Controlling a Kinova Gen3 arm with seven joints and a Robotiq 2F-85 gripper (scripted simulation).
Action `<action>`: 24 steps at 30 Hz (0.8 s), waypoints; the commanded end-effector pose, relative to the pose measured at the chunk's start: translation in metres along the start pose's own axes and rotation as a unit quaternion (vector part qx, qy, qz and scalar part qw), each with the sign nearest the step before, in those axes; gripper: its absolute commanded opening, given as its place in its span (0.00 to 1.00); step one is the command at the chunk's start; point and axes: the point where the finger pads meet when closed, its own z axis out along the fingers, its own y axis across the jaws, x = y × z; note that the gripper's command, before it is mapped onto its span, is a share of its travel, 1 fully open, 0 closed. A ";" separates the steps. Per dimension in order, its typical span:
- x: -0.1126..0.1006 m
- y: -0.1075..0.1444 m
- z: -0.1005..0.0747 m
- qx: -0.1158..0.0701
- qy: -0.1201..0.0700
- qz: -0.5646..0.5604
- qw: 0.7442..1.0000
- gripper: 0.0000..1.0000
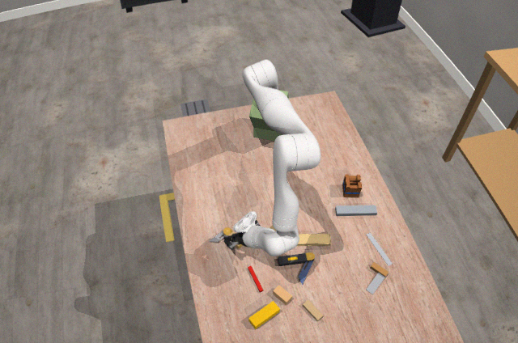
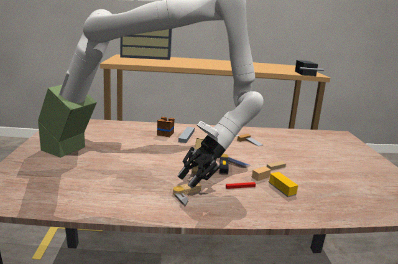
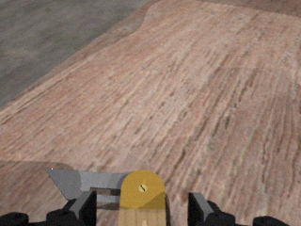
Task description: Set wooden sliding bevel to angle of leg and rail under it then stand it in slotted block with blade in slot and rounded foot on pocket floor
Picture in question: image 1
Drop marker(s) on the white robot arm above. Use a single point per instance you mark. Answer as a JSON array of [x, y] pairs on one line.
[[295, 150]]

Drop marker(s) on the red rectangular bar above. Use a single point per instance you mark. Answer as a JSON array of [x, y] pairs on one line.
[[255, 278]]

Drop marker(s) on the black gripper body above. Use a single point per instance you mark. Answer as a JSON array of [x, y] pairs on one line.
[[240, 239]]

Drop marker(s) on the yellow rectangular block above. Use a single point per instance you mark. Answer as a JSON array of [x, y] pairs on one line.
[[264, 315]]

